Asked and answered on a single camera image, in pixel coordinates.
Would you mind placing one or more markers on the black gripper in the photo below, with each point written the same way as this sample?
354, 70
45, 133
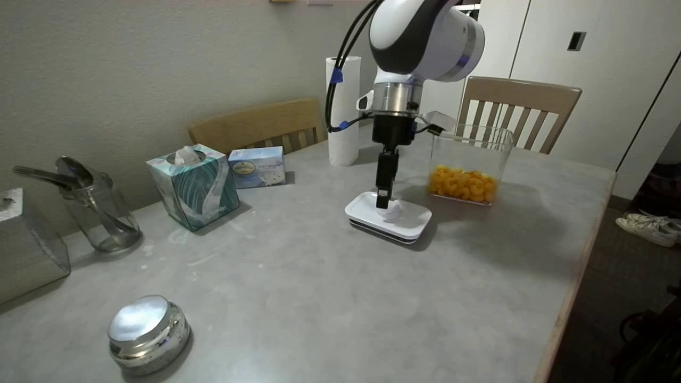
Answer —
393, 130

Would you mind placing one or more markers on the white rectangular container lid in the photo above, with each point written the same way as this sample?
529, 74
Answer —
396, 220

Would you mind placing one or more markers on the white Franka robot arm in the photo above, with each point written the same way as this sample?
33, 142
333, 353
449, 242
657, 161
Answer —
426, 38

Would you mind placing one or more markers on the clear plastic food container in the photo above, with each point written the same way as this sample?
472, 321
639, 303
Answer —
474, 149

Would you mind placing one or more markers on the round silver metal lid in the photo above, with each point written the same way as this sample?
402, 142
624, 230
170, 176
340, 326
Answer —
148, 331

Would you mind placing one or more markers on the white paper towel roll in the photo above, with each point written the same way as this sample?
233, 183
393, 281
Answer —
348, 149

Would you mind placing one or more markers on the orange snack pieces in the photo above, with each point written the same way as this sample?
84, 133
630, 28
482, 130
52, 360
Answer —
463, 183

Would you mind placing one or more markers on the blue flat tissue box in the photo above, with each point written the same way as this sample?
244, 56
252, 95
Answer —
256, 169

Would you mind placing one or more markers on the wooden slat-back chair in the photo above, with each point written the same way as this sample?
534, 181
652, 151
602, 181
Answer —
529, 91

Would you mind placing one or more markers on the teal cube tissue box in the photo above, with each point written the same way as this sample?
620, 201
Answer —
194, 187

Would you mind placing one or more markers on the white sneaker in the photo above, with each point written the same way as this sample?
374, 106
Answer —
650, 228

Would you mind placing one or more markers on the clear glass utensil jar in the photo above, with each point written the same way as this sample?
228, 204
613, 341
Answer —
102, 216

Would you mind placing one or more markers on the metal spoon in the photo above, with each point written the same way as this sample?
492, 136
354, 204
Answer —
75, 170

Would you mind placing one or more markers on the clear acrylic box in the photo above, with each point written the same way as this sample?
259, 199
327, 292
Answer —
24, 255

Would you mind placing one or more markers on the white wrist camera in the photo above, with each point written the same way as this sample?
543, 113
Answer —
438, 122

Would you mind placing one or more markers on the black wall switch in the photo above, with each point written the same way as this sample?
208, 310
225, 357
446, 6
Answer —
576, 40

